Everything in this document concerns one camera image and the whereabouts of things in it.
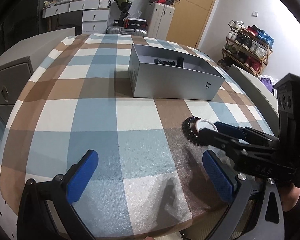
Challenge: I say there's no person's right hand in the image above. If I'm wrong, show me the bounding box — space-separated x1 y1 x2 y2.
278 184 300 212

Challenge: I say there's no purple bag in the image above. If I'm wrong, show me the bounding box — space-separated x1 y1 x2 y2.
258 75 278 94

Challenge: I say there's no plaid checkered tablecloth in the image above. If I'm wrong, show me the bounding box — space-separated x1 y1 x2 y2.
0 34 270 239

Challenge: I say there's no grey open cardboard box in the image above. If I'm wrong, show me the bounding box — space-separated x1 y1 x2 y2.
128 44 225 101

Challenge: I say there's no wooden shoe rack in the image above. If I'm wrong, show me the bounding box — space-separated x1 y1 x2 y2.
218 20 274 77

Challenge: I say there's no grey left nightstand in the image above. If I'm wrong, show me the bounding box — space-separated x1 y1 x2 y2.
0 27 75 123

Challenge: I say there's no silver lying suitcase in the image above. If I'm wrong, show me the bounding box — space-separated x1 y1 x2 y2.
106 26 147 36

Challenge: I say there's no white upright suitcase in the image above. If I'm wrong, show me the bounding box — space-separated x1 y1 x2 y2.
144 3 174 40

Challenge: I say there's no black red box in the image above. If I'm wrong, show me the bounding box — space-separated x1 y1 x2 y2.
123 17 147 30

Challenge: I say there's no wooden door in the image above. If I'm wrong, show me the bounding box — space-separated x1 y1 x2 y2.
166 0 215 48

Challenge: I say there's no white dressing desk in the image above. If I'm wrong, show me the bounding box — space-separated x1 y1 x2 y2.
42 0 111 34

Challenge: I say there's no black flower bouquet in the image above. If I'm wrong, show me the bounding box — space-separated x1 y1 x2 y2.
114 0 132 21

